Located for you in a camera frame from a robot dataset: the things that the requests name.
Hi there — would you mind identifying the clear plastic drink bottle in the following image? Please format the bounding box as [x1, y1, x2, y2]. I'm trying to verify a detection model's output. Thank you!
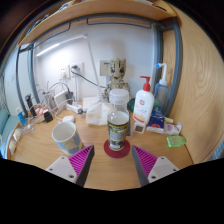
[106, 88, 130, 152]

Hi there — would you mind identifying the white pump bottle red top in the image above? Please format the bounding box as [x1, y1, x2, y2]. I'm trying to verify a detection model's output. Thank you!
[132, 75, 155, 126]

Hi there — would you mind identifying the white mug with blue print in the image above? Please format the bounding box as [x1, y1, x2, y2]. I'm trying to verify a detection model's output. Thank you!
[51, 120, 84, 156]

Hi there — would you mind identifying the blue and white tube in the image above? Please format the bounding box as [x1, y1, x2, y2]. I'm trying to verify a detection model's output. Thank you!
[15, 106, 28, 127]

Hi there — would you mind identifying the pink and white packet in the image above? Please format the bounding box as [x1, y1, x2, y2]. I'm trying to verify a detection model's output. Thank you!
[146, 122, 183, 136]

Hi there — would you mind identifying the small blue box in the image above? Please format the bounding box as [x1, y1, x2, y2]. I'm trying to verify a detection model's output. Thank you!
[147, 111, 166, 130]

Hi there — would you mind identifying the small green container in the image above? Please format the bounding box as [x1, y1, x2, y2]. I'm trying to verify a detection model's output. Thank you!
[166, 135, 187, 149]

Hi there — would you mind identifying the brown tree creature figurine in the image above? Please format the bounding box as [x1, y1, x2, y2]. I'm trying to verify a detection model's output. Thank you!
[103, 58, 132, 99]

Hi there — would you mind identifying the grey metal desk frame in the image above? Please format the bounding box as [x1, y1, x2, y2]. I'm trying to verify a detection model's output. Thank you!
[14, 14, 184, 118]

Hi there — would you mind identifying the white wall box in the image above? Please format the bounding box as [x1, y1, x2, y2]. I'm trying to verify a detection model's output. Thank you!
[99, 59, 112, 76]

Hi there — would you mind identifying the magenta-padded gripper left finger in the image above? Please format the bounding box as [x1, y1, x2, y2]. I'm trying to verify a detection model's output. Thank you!
[45, 144, 96, 188]

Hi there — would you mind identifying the teal bed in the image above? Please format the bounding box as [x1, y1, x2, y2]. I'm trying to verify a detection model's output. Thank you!
[0, 106, 11, 158]

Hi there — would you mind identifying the white wall socket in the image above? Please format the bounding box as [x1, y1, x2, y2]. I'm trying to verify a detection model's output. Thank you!
[59, 64, 71, 79]
[69, 61, 84, 78]

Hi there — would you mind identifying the wooden shelf unit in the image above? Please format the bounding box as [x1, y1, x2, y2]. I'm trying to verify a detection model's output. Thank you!
[16, 0, 178, 46]

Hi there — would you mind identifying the small white desk thermometer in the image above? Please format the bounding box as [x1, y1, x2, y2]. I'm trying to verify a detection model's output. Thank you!
[133, 121, 147, 135]

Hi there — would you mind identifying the white crumpled bag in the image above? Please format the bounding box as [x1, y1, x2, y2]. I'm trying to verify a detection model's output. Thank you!
[85, 101, 116, 126]

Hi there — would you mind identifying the flat round red coaster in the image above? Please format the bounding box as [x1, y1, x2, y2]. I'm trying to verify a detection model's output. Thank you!
[103, 138, 131, 159]

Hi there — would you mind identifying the white charger block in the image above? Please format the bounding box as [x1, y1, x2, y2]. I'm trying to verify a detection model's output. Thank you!
[52, 89, 69, 108]

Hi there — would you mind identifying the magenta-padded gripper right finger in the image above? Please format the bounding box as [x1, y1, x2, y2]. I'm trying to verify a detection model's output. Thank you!
[131, 144, 177, 188]

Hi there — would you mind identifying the wrapped pale round bun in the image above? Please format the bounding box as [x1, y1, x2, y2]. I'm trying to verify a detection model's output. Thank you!
[12, 128, 23, 143]
[9, 139, 18, 154]

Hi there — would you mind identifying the black electric shaver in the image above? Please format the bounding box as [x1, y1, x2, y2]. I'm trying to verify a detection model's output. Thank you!
[24, 94, 38, 118]

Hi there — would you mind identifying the white earbud case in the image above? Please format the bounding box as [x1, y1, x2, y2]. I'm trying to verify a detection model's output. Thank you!
[62, 114, 76, 124]

